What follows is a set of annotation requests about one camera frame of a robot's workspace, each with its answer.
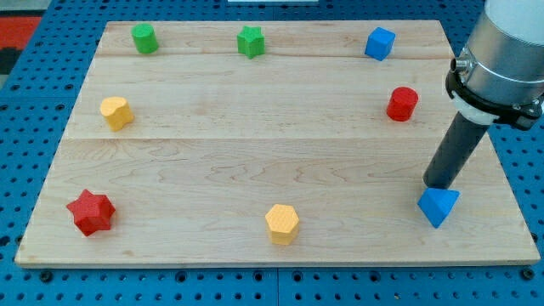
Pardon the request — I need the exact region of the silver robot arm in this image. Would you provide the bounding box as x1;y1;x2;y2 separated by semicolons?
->
445;0;543;130

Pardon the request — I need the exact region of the green star block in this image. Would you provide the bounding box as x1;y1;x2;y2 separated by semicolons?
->
236;25;265;59

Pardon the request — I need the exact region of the red star block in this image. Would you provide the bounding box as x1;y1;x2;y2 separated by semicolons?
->
66;189;116;236

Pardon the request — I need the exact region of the yellow hexagon block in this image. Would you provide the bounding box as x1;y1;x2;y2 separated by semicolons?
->
264;204;300;246

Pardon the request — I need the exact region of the wooden board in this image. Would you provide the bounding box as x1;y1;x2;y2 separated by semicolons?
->
15;20;541;269

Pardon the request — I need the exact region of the red cylinder block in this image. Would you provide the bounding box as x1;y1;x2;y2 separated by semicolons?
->
386;87;419;122

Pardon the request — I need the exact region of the blue cube block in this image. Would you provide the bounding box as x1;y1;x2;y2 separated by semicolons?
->
364;27;396;61

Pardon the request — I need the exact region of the yellow heart block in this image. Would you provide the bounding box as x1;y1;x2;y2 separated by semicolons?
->
99;96;134;132

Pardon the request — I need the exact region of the blue triangle block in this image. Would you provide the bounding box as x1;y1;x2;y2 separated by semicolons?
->
417;188;461;229

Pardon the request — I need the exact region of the green cylinder block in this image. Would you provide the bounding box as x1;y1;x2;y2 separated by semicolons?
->
131;23;159;54

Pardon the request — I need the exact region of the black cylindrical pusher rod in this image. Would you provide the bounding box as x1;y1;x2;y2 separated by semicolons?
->
422;112;489;189

